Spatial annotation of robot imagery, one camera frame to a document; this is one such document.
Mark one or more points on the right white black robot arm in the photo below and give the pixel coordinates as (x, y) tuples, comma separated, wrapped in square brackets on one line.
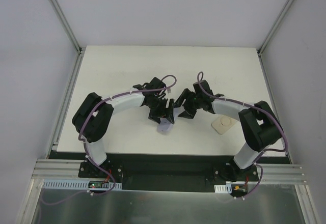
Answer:
[(258, 122)]

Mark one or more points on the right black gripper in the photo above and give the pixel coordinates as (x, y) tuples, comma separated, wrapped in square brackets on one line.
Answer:
[(188, 104)]

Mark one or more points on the right aluminium frame post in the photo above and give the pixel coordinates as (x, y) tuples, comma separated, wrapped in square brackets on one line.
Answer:
[(276, 24)]

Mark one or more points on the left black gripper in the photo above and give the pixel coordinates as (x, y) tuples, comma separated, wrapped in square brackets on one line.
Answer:
[(161, 110)]

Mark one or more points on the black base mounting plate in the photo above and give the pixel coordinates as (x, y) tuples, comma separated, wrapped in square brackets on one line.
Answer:
[(154, 172)]

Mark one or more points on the left aluminium frame post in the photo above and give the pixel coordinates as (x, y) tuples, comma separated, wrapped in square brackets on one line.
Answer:
[(65, 25)]

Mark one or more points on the right white slotted cable duct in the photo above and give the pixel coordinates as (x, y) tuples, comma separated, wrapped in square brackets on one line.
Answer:
[(223, 188)]

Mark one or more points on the lavender phone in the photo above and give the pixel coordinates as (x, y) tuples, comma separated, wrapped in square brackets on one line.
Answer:
[(165, 126)]

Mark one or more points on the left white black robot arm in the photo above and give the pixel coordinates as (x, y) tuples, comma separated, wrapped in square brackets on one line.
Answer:
[(93, 116)]

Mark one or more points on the beige phone with ring holder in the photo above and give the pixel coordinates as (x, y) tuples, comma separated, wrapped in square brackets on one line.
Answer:
[(222, 124)]

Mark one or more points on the left white slotted cable duct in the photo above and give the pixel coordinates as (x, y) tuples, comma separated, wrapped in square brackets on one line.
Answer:
[(80, 185)]

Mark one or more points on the aluminium frame post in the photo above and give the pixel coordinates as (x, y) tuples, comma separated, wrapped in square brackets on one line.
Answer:
[(276, 24), (65, 25)]

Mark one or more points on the white slotted cable duct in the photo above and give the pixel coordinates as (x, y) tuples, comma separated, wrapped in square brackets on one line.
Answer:
[(80, 185), (223, 188)]

